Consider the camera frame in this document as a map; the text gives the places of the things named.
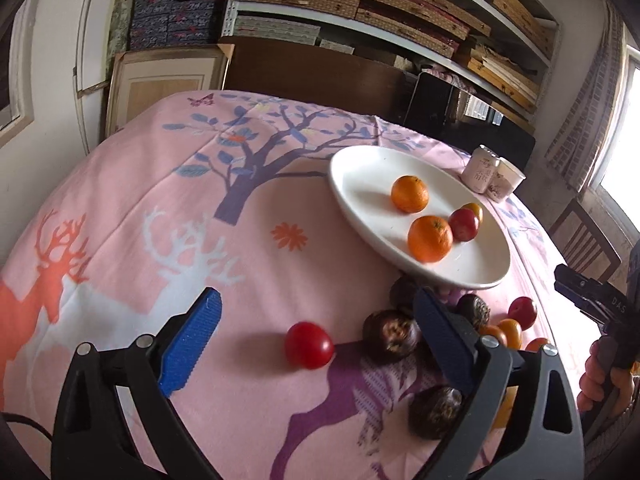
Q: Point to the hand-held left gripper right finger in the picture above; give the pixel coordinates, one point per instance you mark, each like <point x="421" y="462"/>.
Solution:
<point x="442" y="340"/>

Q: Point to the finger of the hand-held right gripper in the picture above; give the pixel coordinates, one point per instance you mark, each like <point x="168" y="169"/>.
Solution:
<point x="575" y="285"/>

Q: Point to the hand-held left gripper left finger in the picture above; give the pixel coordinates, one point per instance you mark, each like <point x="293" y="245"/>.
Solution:
<point x="192" y="340"/>

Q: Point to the dark purple passion fruit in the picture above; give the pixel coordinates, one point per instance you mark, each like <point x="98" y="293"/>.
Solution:
<point x="401" y="295"/>
<point x="434" y="411"/>
<point x="392" y="336"/>
<point x="473" y="310"/>

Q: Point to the small orange kumquat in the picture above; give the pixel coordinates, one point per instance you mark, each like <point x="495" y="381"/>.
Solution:
<point x="491" y="332"/>
<point x="502" y="405"/>
<point x="537" y="344"/>
<point x="476" y="208"/>
<point x="512" y="333"/>

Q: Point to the red tomato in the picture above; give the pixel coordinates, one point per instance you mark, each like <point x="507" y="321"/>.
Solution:
<point x="462" y="225"/>
<point x="522" y="311"/>
<point x="309" y="345"/>

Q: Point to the white oval plate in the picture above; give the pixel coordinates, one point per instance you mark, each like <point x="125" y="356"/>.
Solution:
<point x="365" y="195"/>

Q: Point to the person's right hand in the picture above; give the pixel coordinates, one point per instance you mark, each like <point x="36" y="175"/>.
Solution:
<point x="590" y="380"/>

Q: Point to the dark wooden chair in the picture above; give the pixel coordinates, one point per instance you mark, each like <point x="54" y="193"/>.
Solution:
<point x="600" y="255"/>

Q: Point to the pink printed tablecloth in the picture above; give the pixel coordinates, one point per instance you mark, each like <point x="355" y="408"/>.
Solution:
<point x="175" y="260"/>

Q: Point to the large orange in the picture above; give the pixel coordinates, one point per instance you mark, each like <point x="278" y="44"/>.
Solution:
<point x="430" y="238"/>
<point x="410" y="193"/>

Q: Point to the white printed paper cup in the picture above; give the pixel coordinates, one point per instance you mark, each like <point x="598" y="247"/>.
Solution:
<point x="508" y="180"/>

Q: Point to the bright window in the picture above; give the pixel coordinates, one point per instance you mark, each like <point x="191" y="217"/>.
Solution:
<point x="622" y="170"/>

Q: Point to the white ceramic jar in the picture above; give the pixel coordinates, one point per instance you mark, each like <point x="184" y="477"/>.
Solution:
<point x="480" y="169"/>

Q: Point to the checked curtain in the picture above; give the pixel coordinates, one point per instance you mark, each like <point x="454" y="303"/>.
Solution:
<point x="585" y="110"/>

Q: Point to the black flat panel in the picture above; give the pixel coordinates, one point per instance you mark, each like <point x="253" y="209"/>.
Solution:
<point x="440" y="105"/>

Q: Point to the stack of light wooden boxes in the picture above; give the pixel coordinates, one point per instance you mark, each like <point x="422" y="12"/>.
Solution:
<point x="505" y="70"/>

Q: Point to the light wooden framed panel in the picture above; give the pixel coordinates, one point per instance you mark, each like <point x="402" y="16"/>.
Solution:
<point x="160" y="85"/>

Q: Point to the brown wooden board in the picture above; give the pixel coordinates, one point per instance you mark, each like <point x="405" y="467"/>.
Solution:
<point x="310" y="70"/>

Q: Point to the pale patterned flat box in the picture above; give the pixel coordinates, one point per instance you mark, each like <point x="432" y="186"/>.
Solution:
<point x="275" y="30"/>

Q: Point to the stack of blue patterned boxes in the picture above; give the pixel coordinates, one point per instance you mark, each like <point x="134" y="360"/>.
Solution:
<point x="170" y="20"/>

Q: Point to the white door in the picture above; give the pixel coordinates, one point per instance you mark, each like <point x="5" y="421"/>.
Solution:
<point x="90" y="35"/>

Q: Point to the white metal shelf rack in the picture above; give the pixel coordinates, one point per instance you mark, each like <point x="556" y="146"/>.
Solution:
<point x="300" y="12"/>

